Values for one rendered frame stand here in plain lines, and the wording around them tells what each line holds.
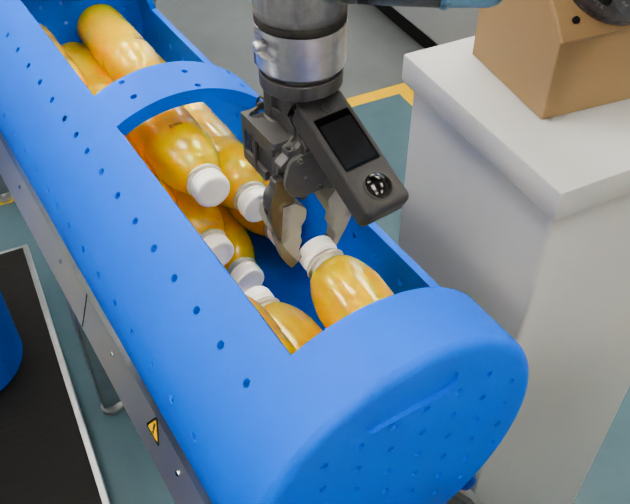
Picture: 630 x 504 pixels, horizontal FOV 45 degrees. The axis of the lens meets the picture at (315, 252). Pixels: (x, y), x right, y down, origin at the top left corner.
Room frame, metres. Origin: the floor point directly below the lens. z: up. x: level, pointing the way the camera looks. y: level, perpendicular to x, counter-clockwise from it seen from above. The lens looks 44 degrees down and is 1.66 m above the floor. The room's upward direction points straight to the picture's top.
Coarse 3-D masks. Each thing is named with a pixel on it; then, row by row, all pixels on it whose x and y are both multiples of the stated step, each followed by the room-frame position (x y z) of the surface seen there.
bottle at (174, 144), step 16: (176, 112) 0.70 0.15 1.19; (144, 128) 0.68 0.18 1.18; (160, 128) 0.67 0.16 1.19; (176, 128) 0.67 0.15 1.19; (192, 128) 0.67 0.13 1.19; (144, 144) 0.67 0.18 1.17; (160, 144) 0.65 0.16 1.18; (176, 144) 0.65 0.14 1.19; (192, 144) 0.65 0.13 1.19; (208, 144) 0.66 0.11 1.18; (160, 160) 0.64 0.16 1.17; (176, 160) 0.63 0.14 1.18; (192, 160) 0.63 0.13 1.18; (208, 160) 0.64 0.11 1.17; (160, 176) 0.64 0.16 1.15; (176, 176) 0.62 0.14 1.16; (192, 176) 0.62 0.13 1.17
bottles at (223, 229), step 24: (72, 48) 1.00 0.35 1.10; (96, 72) 0.94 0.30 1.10; (192, 216) 0.64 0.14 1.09; (216, 216) 0.65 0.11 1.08; (240, 216) 0.69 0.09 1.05; (216, 240) 0.61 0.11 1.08; (240, 240) 0.67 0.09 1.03; (240, 264) 0.64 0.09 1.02; (264, 288) 0.54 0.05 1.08; (288, 312) 0.50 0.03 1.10; (288, 336) 0.46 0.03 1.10; (312, 336) 0.47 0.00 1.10
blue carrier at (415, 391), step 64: (0, 0) 0.93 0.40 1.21; (64, 0) 1.07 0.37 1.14; (128, 0) 1.12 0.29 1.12; (0, 64) 0.83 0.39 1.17; (64, 64) 0.76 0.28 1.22; (192, 64) 0.74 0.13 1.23; (0, 128) 0.82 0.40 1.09; (64, 128) 0.67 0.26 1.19; (128, 128) 0.64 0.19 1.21; (64, 192) 0.61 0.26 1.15; (128, 192) 0.55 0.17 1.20; (128, 256) 0.49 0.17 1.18; (192, 256) 0.46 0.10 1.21; (256, 256) 0.69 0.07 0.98; (384, 256) 0.58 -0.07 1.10; (128, 320) 0.45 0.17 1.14; (192, 320) 0.40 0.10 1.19; (256, 320) 0.38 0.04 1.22; (384, 320) 0.37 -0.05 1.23; (448, 320) 0.38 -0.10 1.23; (192, 384) 0.36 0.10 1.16; (256, 384) 0.33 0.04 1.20; (320, 384) 0.32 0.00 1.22; (384, 384) 0.31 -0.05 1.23; (448, 384) 0.35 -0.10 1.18; (512, 384) 0.39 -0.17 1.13; (192, 448) 0.33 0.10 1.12; (256, 448) 0.29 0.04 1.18; (320, 448) 0.28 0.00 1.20; (384, 448) 0.31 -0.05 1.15; (448, 448) 0.35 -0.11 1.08
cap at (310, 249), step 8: (312, 240) 0.54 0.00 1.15; (320, 240) 0.54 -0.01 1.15; (328, 240) 0.55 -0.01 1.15; (304, 248) 0.54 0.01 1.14; (312, 248) 0.53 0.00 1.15; (320, 248) 0.53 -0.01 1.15; (328, 248) 0.54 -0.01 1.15; (304, 256) 0.53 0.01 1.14; (312, 256) 0.53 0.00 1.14; (304, 264) 0.53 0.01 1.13
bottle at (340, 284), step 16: (320, 256) 0.52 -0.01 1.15; (336, 256) 0.52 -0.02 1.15; (320, 272) 0.50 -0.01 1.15; (336, 272) 0.49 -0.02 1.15; (352, 272) 0.49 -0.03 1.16; (368, 272) 0.50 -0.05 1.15; (320, 288) 0.49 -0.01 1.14; (336, 288) 0.48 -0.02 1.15; (352, 288) 0.47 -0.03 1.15; (368, 288) 0.47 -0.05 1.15; (384, 288) 0.48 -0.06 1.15; (320, 304) 0.47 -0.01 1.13; (336, 304) 0.46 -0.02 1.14; (352, 304) 0.46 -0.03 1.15; (368, 304) 0.46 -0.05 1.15; (320, 320) 0.47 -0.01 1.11; (336, 320) 0.45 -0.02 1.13
